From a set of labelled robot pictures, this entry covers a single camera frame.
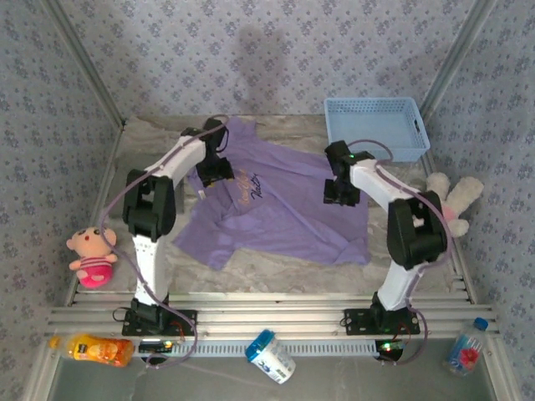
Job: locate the white can with blue lid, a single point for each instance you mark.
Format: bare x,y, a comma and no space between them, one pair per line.
271,359

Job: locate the orange juice bottle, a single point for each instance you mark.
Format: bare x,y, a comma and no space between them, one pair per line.
96,350

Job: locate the aluminium rail frame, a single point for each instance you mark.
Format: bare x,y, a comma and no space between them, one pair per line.
271,311

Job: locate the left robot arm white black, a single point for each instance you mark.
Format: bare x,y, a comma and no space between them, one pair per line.
148,259

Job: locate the white plush bunny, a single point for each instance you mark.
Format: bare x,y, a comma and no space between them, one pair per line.
453,196

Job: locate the aluminium corner post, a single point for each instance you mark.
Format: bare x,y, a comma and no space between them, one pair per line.
455,58
83,62

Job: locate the light blue plastic basket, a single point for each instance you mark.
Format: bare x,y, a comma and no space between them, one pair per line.
372,125

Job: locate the purple printed t-shirt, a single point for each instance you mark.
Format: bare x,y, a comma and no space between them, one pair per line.
284,209

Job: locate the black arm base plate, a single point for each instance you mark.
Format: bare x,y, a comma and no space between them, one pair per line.
359,323
138,323

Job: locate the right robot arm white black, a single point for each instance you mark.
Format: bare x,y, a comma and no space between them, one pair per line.
376,184

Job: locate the small circuit board with led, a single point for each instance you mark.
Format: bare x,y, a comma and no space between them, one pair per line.
154,346
388,346

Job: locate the clear water bottle blue cap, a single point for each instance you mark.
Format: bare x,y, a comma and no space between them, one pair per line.
464,351

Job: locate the pink plush doll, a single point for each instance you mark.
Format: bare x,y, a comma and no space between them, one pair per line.
94,259

